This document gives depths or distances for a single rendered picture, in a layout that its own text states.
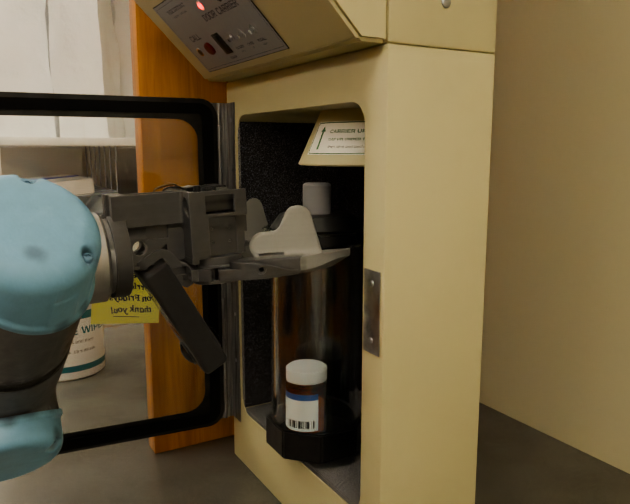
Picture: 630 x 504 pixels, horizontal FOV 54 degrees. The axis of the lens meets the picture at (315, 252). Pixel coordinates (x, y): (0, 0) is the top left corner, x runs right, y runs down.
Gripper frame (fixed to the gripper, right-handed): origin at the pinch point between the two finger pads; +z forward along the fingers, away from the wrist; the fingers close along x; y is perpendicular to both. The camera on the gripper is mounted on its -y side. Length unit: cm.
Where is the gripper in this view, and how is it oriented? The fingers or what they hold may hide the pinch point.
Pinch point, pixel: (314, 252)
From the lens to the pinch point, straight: 62.3
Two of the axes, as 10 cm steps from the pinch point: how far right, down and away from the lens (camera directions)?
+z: 8.7, -1.2, 4.8
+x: -5.0, -1.4, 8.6
